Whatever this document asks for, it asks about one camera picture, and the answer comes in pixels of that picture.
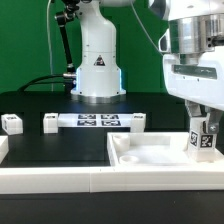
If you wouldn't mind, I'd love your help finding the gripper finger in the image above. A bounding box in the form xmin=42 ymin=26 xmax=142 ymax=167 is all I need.
xmin=206 ymin=109 xmax=223 ymax=134
xmin=185 ymin=100 xmax=202 ymax=127

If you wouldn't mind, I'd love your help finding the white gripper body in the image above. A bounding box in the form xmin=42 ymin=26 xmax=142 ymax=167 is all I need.
xmin=163 ymin=53 xmax=224 ymax=111

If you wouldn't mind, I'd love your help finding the white square table top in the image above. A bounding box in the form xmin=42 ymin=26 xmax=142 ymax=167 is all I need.
xmin=106 ymin=131 xmax=224 ymax=168

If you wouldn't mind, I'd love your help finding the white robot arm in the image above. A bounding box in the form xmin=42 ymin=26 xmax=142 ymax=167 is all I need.
xmin=72 ymin=0 xmax=224 ymax=134

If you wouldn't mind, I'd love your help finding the white base marker plate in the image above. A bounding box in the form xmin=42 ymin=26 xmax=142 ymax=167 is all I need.
xmin=58 ymin=113 xmax=132 ymax=127

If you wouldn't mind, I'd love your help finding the white u-shaped obstacle fence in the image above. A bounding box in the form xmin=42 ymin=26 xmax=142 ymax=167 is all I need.
xmin=0 ymin=136 xmax=224 ymax=194

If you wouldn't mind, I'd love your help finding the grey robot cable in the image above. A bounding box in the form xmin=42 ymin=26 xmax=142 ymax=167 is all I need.
xmin=129 ymin=1 xmax=164 ymax=56

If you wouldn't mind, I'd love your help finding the black cable bundle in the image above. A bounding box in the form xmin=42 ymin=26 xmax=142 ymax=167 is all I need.
xmin=17 ymin=73 xmax=76 ymax=93

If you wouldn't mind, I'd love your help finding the white cable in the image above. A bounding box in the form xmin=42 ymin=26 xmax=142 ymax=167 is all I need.
xmin=46 ymin=0 xmax=56 ymax=92

